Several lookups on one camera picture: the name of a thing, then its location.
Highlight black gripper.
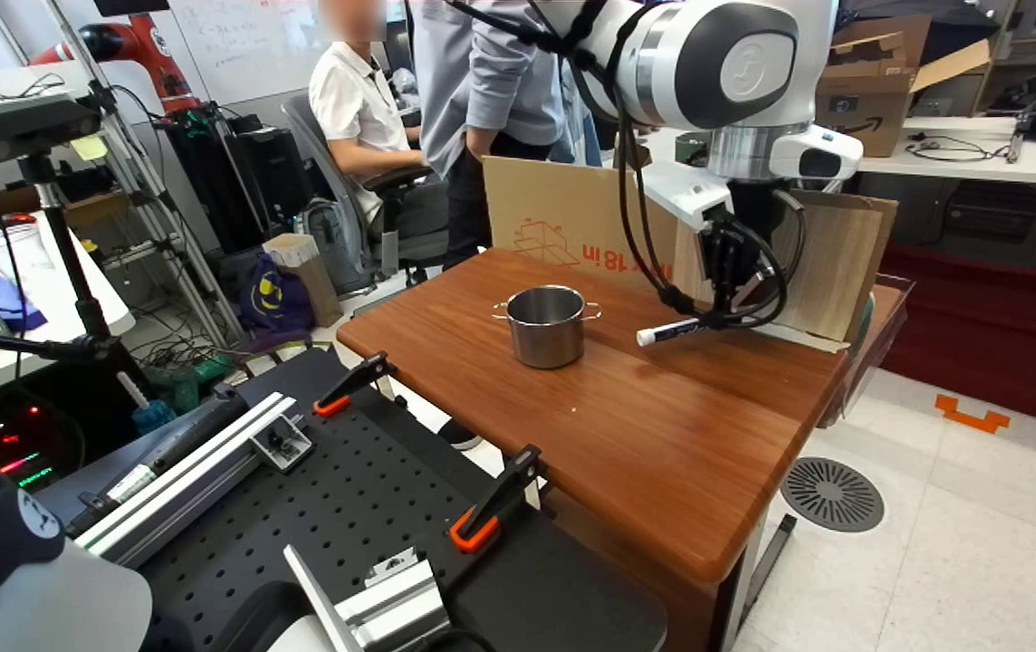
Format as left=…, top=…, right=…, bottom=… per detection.
left=701, top=177, right=802, bottom=334

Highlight black marker with white label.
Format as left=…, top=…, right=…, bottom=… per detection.
left=634, top=315, right=715, bottom=350

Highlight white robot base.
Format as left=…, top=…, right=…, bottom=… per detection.
left=0, top=426, right=156, bottom=652

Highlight silver metal pot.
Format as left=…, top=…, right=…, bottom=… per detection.
left=491, top=281, right=606, bottom=372

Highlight light wood grain panel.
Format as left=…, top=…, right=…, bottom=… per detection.
left=768, top=188, right=902, bottom=343

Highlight brown wooden side board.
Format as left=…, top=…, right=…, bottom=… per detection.
left=824, top=273, right=918, bottom=426

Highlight printed cardboard sheet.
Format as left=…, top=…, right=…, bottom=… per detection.
left=480, top=154, right=697, bottom=299

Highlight open brown cardboard box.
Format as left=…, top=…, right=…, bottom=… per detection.
left=817, top=12, right=996, bottom=158

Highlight dark red cabinet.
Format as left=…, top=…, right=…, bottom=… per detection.
left=876, top=230, right=1036, bottom=436

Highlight black metal bar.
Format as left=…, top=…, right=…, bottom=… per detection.
left=739, top=511, right=802, bottom=630

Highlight white desk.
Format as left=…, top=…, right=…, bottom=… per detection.
left=855, top=111, right=1036, bottom=191

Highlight black orange bar clamp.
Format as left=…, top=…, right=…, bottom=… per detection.
left=311, top=350, right=395, bottom=425
left=447, top=444, right=547, bottom=559

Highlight grey office chair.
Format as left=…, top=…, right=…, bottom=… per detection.
left=278, top=95, right=457, bottom=288

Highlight seated person in white shirt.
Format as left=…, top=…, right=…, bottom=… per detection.
left=305, top=0, right=431, bottom=186

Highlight small tan cardboard box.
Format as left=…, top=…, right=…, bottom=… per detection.
left=261, top=227, right=347, bottom=328

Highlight black perforated breadboard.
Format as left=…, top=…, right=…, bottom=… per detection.
left=136, top=346, right=674, bottom=652

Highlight dark blue bag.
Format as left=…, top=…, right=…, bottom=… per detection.
left=225, top=245, right=324, bottom=340

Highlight black computer tower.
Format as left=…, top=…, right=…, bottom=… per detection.
left=166, top=105, right=319, bottom=256

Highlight white side table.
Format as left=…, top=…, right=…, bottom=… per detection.
left=0, top=210, right=139, bottom=414

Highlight black control box red lights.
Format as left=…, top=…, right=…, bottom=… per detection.
left=0, top=391, right=95, bottom=493

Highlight blue plastic object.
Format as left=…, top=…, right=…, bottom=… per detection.
left=0, top=259, right=51, bottom=337

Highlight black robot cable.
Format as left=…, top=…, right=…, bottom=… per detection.
left=609, top=111, right=789, bottom=334

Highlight short aluminium profile bracket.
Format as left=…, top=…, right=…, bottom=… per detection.
left=278, top=541, right=457, bottom=652

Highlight long aluminium profile rail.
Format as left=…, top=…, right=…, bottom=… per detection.
left=70, top=391, right=315, bottom=571

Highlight black tripod with camera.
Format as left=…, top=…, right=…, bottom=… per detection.
left=0, top=88, right=154, bottom=401

